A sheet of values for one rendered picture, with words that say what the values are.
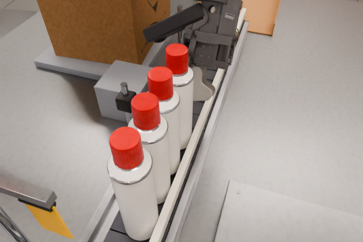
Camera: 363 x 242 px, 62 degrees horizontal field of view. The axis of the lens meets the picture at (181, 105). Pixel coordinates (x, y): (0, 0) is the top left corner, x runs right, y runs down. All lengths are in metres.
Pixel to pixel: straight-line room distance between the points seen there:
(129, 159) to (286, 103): 0.51
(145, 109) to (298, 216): 0.30
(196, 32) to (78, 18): 0.36
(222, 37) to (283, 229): 0.31
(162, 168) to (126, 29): 0.40
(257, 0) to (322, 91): 0.50
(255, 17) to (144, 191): 0.82
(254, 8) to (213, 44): 0.63
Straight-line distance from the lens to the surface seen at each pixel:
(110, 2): 0.72
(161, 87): 0.39
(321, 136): 0.71
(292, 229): 0.52
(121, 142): 0.32
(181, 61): 0.43
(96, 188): 0.60
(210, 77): 0.71
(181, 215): 0.50
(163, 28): 0.54
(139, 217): 0.41
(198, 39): 0.50
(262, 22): 1.05
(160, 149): 0.39
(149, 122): 0.36
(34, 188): 0.24
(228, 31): 0.51
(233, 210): 0.51
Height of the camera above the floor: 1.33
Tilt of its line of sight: 44 degrees down
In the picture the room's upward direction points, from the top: straight up
